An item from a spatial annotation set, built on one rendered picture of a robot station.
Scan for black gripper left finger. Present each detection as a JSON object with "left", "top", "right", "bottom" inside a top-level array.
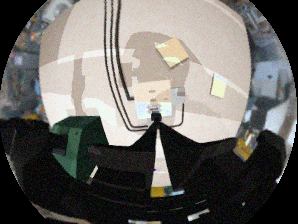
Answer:
[{"left": 88, "top": 121, "right": 157, "bottom": 188}]

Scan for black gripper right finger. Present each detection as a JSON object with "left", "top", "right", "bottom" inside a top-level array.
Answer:
[{"left": 158, "top": 121, "right": 238, "bottom": 192}]

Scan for black cables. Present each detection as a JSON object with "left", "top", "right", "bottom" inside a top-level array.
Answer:
[{"left": 104, "top": 7, "right": 186, "bottom": 132}]

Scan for white cube with black cable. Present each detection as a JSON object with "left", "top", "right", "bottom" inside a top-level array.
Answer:
[{"left": 114, "top": 0, "right": 172, "bottom": 120}]

